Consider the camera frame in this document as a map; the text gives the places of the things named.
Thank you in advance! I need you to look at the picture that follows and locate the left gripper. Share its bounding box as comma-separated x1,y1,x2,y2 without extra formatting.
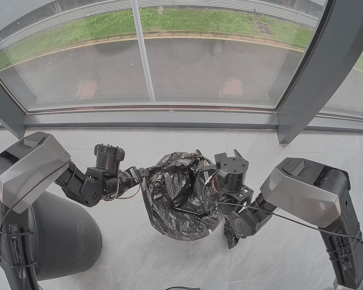
120,166,151,192

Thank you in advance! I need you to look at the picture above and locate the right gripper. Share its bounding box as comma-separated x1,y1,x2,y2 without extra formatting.
200,165,220,181

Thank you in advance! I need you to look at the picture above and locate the black plastic bag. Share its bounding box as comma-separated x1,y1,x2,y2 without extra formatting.
142,151,227,241

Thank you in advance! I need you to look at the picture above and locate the crumpled black plastic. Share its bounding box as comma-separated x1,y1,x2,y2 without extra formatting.
223,213,249,250

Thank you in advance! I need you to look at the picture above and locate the dark grey round chair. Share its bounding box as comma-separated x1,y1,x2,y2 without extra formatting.
0,189,103,283

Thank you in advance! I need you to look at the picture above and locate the window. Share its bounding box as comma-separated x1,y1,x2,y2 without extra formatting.
0,0,363,146

